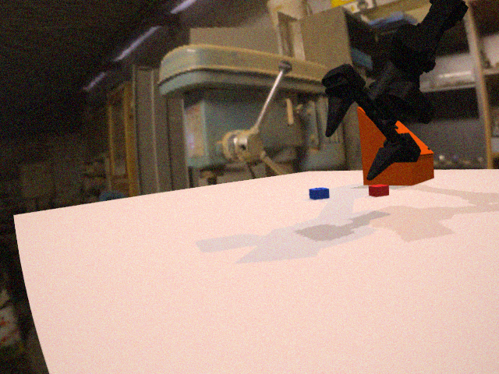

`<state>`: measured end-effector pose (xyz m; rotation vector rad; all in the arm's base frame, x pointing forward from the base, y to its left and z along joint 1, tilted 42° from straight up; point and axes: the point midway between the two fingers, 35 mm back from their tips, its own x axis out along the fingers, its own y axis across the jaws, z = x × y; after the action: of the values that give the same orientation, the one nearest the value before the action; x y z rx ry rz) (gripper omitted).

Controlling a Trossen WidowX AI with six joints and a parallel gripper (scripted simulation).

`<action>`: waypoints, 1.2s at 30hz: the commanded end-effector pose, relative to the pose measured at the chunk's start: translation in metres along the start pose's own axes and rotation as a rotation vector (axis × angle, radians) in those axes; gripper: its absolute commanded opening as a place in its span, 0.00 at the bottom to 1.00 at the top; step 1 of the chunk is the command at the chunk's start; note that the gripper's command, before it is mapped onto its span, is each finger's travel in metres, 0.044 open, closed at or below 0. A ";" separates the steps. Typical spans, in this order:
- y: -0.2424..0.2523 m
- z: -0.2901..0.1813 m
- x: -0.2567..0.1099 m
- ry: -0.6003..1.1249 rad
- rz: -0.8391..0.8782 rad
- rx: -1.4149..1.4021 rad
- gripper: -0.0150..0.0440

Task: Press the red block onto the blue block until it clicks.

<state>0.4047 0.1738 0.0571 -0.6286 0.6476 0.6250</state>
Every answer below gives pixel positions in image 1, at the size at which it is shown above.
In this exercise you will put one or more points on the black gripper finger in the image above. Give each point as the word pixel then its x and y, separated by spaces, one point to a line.
pixel 340 98
pixel 385 157

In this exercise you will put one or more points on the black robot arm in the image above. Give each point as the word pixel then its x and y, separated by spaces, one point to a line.
pixel 411 54

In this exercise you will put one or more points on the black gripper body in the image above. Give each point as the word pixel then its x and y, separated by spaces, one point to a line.
pixel 380 111

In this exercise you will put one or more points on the blue block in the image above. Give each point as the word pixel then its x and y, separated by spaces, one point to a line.
pixel 318 193

